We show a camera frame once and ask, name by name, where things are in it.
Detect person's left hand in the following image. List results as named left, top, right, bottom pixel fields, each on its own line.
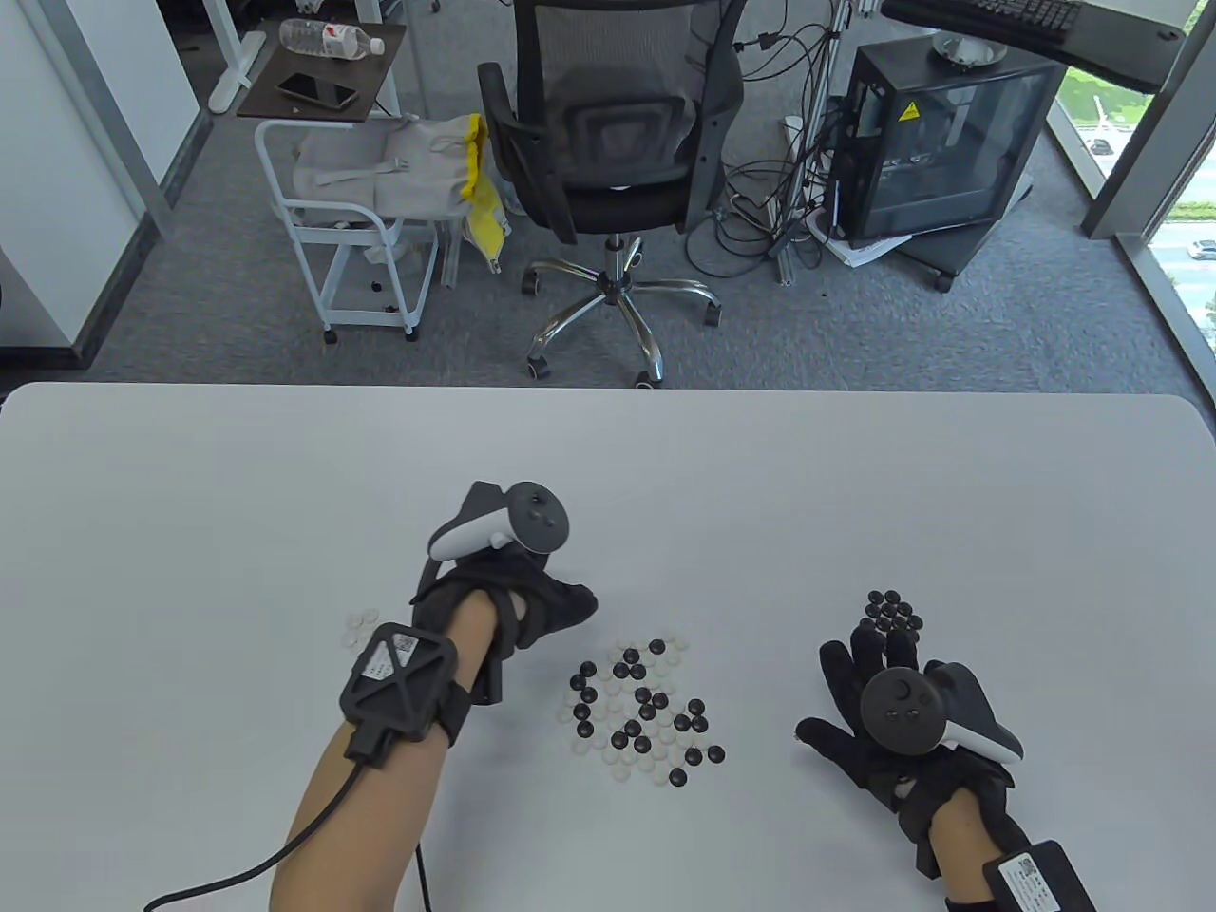
left=410, top=546, right=599, bottom=652

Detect person's right hand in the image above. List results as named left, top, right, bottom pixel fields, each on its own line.
left=796, top=625, right=1032, bottom=880

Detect cluster of black go stones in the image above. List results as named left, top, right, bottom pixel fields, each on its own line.
left=860, top=589, right=924, bottom=637

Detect pile of mixed go stones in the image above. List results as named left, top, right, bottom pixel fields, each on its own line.
left=556, top=636, right=728, bottom=788

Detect black and white VR controller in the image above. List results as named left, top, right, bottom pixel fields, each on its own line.
left=858, top=660, right=1025, bottom=764
left=427, top=482, right=571, bottom=563

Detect black cross-braced wrist module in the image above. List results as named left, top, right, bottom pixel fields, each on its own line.
left=340, top=622, right=504, bottom=769

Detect black labelled wrist box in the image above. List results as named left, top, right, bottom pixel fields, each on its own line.
left=945, top=839, right=1095, bottom=912

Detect yellow plastic bag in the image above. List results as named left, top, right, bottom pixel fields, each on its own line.
left=459, top=114, right=512, bottom=275

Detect white metal cart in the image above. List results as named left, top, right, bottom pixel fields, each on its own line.
left=255, top=119, right=440, bottom=343

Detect grey fabric bag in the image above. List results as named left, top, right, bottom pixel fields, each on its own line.
left=293, top=116, right=481, bottom=224

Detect black mesh office chair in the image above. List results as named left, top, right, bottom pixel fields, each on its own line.
left=475, top=0, right=747, bottom=389

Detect white papers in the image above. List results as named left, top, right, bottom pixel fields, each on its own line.
left=812, top=214, right=913, bottom=272

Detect dark rolling computer stand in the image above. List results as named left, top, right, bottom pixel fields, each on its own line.
left=902, top=180, right=1036, bottom=294

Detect brown side table top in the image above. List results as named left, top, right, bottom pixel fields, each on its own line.
left=237, top=19, right=408, bottom=123

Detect black smartphone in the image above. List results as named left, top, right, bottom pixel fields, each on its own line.
left=276, top=73, right=360, bottom=108

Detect clear plastic water bottle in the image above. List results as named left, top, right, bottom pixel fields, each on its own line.
left=279, top=17, right=386, bottom=60

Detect white desk leg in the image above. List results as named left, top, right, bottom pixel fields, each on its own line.
left=201, top=0, right=269, bottom=115

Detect black computer tower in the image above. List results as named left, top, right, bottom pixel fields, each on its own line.
left=828, top=40, right=1067, bottom=250

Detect silver bowl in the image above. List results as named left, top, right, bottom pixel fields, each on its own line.
left=933, top=28, right=1008, bottom=69

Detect black keyboard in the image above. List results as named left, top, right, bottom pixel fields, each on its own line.
left=883, top=0, right=1084, bottom=44

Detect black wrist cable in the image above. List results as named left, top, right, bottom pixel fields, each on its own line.
left=142, top=750, right=433, bottom=912

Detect tangle of black cables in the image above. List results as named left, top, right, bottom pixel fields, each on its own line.
left=686, top=0, right=856, bottom=281

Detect aluminium frame post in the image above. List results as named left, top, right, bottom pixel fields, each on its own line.
left=774, top=0, right=856, bottom=286

